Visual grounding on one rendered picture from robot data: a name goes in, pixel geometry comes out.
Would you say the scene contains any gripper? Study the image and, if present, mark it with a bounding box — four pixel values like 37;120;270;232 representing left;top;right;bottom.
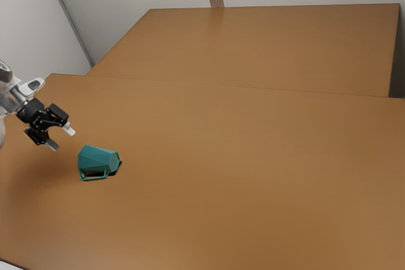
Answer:
16;97;77;152

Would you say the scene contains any teal faceted mug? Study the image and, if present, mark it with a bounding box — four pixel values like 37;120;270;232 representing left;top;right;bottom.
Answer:
77;144;122;182

